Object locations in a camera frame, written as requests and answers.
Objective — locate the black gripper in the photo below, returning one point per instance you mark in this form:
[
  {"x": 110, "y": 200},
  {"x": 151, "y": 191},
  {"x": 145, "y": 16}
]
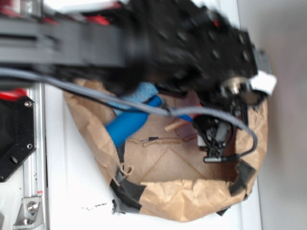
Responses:
[{"x": 195, "y": 48}]

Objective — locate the orange spiral seashell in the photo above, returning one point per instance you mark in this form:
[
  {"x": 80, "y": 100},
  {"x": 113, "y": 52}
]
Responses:
[{"x": 176, "y": 124}]

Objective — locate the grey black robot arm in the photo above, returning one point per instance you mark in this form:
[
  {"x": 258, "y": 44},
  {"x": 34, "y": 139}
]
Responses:
[{"x": 101, "y": 43}]

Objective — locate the blue sponge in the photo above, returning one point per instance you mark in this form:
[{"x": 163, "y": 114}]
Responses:
[{"x": 144, "y": 92}]

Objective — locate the blue plastic bottle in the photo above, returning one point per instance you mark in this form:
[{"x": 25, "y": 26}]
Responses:
[{"x": 125, "y": 125}]

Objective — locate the brown paper bag bin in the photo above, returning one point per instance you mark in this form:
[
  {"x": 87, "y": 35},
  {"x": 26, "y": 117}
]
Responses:
[{"x": 163, "y": 173}]

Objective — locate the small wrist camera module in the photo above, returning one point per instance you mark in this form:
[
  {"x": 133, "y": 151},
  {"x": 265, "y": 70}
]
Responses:
[{"x": 214, "y": 136}]

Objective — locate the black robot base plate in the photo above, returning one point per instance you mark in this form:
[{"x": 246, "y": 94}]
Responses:
[{"x": 17, "y": 134}]

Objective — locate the aluminium extrusion rail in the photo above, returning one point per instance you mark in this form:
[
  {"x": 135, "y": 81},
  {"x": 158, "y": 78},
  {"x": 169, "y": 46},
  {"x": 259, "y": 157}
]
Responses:
[{"x": 34, "y": 168}]

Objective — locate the metal corner bracket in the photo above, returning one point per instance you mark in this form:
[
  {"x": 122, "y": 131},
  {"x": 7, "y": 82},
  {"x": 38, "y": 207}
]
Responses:
[{"x": 31, "y": 215}]

